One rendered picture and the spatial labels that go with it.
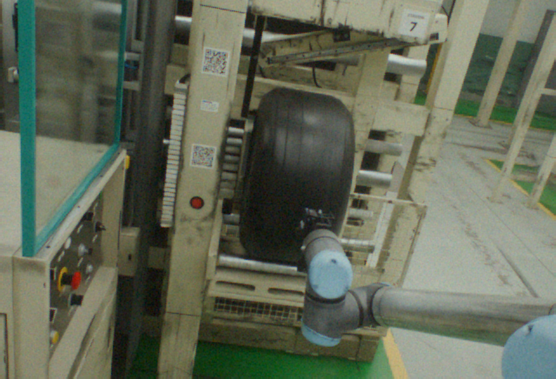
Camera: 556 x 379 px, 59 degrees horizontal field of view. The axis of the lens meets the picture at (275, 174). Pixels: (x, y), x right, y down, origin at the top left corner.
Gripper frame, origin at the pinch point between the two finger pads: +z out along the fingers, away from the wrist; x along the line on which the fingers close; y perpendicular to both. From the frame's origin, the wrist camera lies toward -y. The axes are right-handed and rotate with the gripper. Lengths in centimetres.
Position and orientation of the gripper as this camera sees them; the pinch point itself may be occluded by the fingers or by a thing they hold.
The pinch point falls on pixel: (308, 222)
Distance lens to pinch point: 138.3
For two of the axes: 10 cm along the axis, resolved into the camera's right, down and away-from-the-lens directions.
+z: -0.6, -2.7, 9.6
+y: 1.7, -9.5, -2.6
